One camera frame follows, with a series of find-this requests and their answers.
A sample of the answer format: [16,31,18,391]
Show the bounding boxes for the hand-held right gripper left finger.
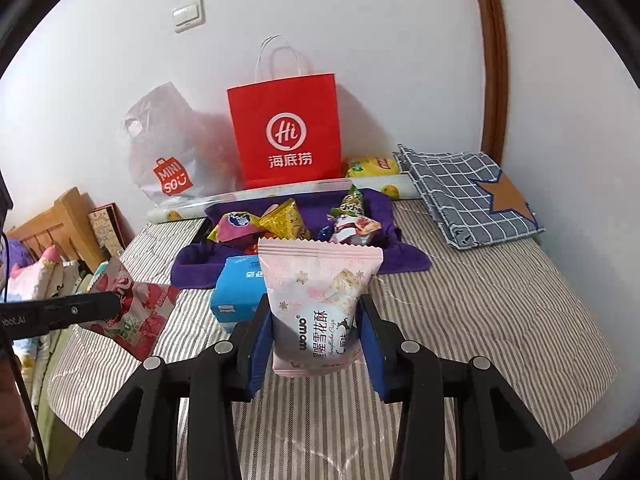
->
[60,294,273,480]

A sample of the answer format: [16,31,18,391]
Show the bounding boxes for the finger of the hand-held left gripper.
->
[45,291,121,331]

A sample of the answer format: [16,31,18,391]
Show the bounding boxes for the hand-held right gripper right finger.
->
[357,294,573,480]

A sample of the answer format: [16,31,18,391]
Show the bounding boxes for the pink bear snack packet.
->
[80,257,182,361]

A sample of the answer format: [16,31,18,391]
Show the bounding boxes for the pink white pastry packet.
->
[256,237,385,378]

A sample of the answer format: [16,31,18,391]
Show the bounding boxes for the purple cloth covered tray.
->
[171,187,435,291]

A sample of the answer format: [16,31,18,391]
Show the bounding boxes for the purple yellow snack packet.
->
[207,211,266,243]

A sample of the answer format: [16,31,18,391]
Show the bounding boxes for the yellow black print snack packet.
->
[257,198,308,241]

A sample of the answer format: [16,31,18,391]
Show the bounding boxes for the green snack packet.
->
[340,185,368,221]

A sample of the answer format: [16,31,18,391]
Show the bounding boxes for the person's left forearm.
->
[0,355,32,456]

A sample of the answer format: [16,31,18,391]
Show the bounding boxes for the pink plush toy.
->
[7,245,66,306]

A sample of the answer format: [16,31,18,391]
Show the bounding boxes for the purple plush toy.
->
[5,237,36,266]

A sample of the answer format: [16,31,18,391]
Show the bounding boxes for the blue tissue pack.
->
[210,255,266,333]

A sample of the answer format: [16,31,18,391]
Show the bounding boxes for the patterned box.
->
[88,203,135,261]

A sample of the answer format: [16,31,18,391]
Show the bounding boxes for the wooden headboard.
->
[7,187,103,273]

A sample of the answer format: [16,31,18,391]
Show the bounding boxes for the green bed sheet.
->
[32,380,61,456]

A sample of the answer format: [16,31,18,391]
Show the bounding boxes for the fruit print wrapping roll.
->
[147,172,416,223]

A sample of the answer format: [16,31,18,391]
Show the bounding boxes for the grid cloth with star patch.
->
[392,145,546,250]

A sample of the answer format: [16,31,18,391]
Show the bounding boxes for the yellow bag with green label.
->
[346,156,401,178]

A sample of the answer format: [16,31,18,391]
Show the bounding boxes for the clear plastic bag orange label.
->
[117,82,246,206]

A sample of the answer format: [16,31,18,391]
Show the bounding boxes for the brown wooden baseboard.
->
[565,430,631,471]

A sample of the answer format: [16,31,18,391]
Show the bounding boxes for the red paper bag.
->
[226,35,345,188]

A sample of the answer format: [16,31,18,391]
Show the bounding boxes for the white light switch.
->
[172,0,206,33]

